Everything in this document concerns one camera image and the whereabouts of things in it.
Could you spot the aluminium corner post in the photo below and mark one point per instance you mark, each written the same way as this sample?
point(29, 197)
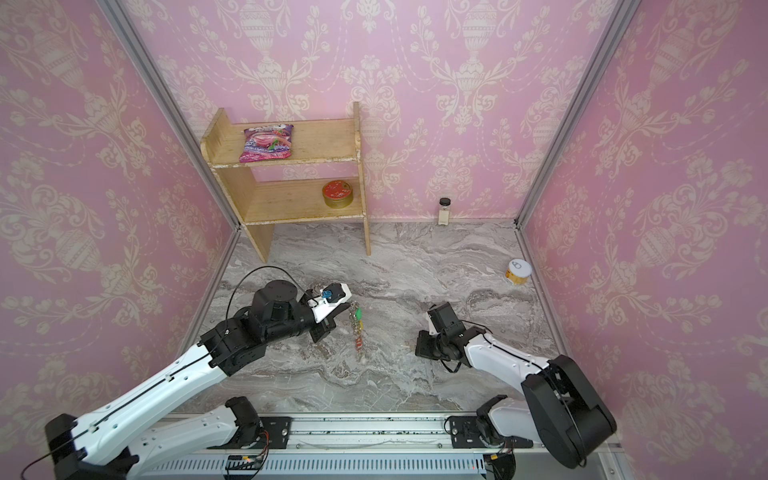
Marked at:
point(117, 17)
point(617, 25)

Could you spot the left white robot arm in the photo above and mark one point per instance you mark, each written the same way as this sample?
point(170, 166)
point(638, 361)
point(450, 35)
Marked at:
point(120, 440)

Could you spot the orange fruit can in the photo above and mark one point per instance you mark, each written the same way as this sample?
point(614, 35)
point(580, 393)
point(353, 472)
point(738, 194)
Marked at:
point(518, 271)

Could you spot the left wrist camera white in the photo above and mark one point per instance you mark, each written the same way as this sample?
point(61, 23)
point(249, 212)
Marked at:
point(325, 302)

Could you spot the spice jar black lid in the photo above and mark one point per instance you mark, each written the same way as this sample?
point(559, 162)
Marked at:
point(444, 211)

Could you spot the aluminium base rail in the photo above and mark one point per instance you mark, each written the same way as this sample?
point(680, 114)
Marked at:
point(394, 431)

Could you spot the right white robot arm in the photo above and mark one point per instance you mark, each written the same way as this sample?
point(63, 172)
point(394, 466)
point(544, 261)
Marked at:
point(562, 412)

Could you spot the pink snack bag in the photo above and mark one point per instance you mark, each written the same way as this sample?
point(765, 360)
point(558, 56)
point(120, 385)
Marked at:
point(267, 142)

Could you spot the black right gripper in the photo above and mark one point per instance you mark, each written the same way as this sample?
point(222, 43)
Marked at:
point(433, 343)

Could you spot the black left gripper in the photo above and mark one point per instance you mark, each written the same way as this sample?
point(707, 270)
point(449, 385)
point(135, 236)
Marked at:
point(321, 324)

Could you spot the aluminium corner post right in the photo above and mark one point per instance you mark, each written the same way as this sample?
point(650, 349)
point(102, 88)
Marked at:
point(617, 25)

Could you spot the red gold round tin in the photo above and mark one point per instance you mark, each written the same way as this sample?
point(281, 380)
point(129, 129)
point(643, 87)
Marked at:
point(338, 194)

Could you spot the white perforated cable tray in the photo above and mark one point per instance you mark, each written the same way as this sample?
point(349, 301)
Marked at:
point(220, 466)

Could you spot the aluminium corner post left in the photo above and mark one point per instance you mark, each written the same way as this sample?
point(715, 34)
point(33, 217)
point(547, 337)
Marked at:
point(117, 17)

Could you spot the wooden two-tier shelf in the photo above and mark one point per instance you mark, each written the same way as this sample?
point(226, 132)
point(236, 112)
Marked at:
point(261, 205)

